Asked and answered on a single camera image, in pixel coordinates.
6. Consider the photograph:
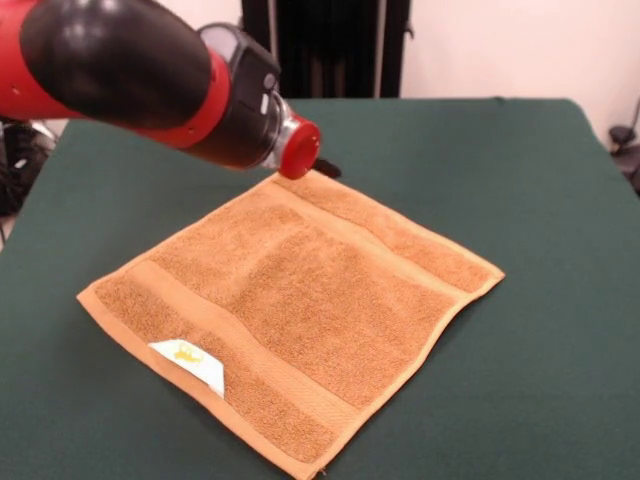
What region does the black power adapter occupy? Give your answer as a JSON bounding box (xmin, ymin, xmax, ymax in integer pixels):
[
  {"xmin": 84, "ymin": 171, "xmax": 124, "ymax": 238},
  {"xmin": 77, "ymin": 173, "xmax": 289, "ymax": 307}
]
[{"xmin": 608, "ymin": 124, "xmax": 640, "ymax": 196}]

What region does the black cable heap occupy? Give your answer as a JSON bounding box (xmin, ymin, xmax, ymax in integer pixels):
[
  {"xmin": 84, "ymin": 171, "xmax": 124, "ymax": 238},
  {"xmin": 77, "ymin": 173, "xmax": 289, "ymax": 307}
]
[{"xmin": 0, "ymin": 117, "xmax": 57, "ymax": 217}]

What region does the dark green table cloth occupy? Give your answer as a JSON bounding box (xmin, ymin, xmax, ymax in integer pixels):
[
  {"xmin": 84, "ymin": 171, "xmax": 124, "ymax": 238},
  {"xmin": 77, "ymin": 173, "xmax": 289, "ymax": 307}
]
[{"xmin": 0, "ymin": 97, "xmax": 640, "ymax": 480}]

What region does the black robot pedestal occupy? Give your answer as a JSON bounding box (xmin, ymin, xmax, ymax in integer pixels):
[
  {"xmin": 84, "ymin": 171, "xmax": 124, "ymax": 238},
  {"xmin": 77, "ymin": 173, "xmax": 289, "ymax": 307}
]
[{"xmin": 242, "ymin": 0, "xmax": 416, "ymax": 100}]

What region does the orange terry towel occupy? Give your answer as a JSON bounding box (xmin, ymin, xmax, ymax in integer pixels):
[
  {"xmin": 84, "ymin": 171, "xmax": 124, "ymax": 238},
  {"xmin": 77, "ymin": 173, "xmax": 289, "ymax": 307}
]
[{"xmin": 75, "ymin": 169, "xmax": 506, "ymax": 480}]

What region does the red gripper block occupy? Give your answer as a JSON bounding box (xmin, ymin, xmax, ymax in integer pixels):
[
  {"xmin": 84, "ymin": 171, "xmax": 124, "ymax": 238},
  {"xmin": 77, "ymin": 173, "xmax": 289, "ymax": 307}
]
[{"xmin": 277, "ymin": 117, "xmax": 343, "ymax": 182}]

